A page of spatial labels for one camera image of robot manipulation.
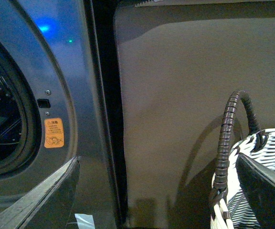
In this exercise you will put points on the black white woven basket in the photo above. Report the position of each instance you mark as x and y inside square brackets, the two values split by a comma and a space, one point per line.
[234, 212]

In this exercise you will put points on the brown wrapped basket handle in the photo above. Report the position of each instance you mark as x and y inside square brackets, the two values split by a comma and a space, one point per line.
[219, 190]

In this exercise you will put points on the white tape piece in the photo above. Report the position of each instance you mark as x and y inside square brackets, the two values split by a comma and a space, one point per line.
[85, 221]

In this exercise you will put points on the grey front-load washing machine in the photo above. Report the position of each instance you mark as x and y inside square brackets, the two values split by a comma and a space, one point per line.
[54, 44]

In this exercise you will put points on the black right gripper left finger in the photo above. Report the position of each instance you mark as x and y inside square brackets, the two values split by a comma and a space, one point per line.
[48, 205]

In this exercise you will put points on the orange warning sticker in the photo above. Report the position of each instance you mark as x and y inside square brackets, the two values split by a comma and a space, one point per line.
[54, 133]

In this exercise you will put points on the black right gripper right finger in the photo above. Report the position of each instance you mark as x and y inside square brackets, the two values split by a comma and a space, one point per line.
[258, 185]

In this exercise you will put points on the black rubber door gasket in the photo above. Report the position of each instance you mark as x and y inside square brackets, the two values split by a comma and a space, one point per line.
[20, 124]

